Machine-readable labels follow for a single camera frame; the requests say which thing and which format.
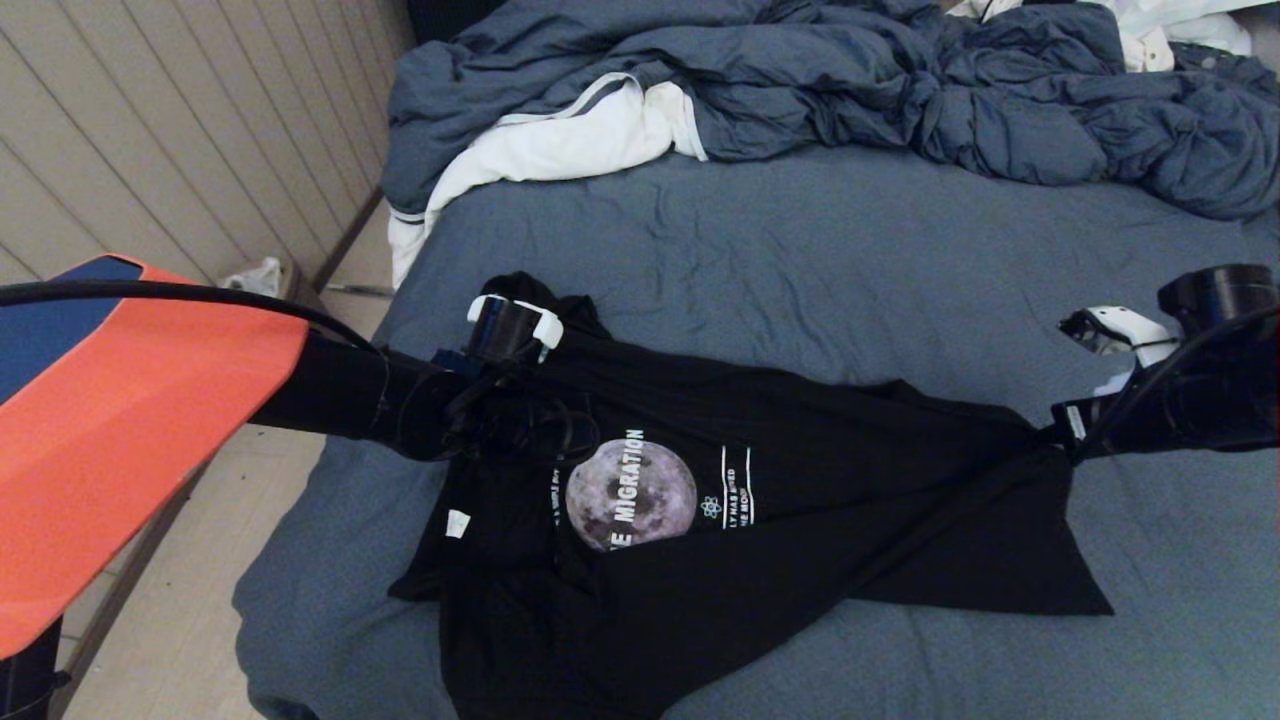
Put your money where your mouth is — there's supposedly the blue bed sheet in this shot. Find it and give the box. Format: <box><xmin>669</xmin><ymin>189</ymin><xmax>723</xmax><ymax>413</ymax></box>
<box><xmin>232</xmin><ymin>140</ymin><xmax>1280</xmax><ymax>720</ymax></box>

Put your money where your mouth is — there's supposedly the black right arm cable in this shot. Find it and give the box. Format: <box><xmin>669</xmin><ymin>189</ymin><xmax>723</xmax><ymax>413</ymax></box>
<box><xmin>1070</xmin><ymin>305</ymin><xmax>1280</xmax><ymax>463</ymax></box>

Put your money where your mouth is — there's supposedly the black moon print t-shirt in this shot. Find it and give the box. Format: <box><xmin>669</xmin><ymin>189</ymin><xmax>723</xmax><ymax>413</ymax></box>
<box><xmin>388</xmin><ymin>270</ymin><xmax>1114</xmax><ymax>720</ymax></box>

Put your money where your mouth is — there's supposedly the white pillow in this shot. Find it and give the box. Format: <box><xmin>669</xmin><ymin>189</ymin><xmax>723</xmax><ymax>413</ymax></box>
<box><xmin>1095</xmin><ymin>0</ymin><xmax>1280</xmax><ymax>58</ymax></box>

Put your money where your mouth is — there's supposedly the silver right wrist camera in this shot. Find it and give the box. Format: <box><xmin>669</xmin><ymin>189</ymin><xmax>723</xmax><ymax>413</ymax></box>
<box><xmin>1058</xmin><ymin>305</ymin><xmax>1183</xmax><ymax>399</ymax></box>

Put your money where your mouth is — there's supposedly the white garment with grey stripe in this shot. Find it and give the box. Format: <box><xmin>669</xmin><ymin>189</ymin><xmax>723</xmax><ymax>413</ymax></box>
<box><xmin>387</xmin><ymin>72</ymin><xmax>709</xmax><ymax>289</ymax></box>

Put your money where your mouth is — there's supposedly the crumpled blue duvet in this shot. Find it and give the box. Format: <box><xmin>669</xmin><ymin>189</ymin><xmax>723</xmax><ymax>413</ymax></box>
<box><xmin>380</xmin><ymin>0</ymin><xmax>1280</xmax><ymax>223</ymax></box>

